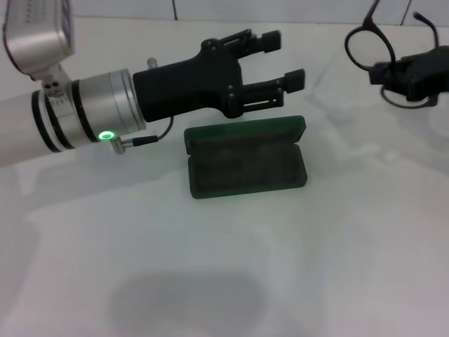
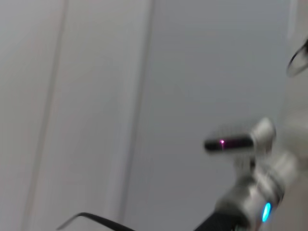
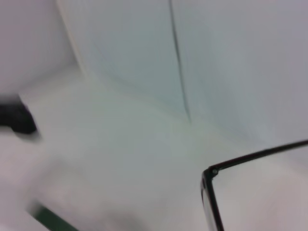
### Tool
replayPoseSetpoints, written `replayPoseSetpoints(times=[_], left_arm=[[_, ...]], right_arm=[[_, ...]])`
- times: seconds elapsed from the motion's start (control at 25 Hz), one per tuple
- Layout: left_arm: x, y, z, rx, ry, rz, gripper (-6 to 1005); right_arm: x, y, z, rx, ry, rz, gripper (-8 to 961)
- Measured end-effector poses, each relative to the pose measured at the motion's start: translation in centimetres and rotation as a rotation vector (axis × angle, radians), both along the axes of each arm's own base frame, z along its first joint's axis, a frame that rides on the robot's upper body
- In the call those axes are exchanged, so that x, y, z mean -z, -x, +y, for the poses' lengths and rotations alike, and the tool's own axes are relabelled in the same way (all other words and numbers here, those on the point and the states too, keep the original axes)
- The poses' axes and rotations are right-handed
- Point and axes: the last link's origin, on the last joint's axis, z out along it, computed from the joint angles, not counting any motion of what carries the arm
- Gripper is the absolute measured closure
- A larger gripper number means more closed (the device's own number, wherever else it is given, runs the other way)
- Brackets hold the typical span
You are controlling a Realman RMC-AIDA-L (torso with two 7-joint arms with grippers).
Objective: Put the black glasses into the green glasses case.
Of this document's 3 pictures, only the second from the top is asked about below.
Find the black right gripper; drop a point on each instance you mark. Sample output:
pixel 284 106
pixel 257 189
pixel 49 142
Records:
pixel 219 223

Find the black glasses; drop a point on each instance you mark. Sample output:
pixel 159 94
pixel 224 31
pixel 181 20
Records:
pixel 101 220

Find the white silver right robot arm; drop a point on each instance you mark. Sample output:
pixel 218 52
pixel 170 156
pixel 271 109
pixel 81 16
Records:
pixel 272 183

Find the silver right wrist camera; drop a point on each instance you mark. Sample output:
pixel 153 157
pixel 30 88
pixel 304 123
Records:
pixel 228 144

